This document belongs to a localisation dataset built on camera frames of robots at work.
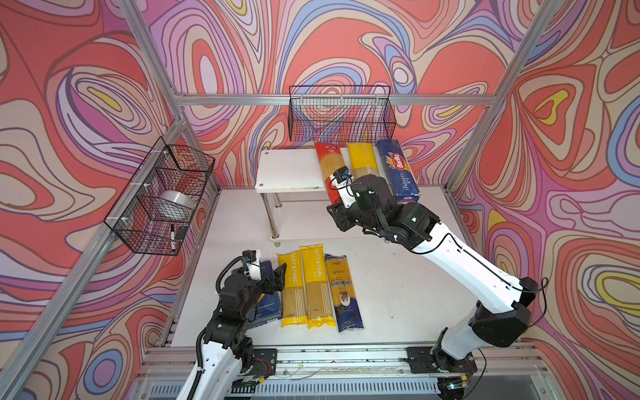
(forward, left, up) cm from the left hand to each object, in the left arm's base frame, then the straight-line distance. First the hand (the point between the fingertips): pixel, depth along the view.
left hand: (275, 263), depth 79 cm
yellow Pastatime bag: (-5, -5, -12) cm, 14 cm away
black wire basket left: (+8, +34, +16) cm, 39 cm away
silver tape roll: (+12, +28, +17) cm, 35 cm away
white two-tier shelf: (+45, -2, -18) cm, 48 cm away
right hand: (+6, -20, +19) cm, 28 cm away
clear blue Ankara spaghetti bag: (-11, -23, -12) cm, 29 cm away
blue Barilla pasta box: (-12, +2, -8) cm, 14 cm away
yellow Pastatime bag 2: (-3, -13, -12) cm, 18 cm away
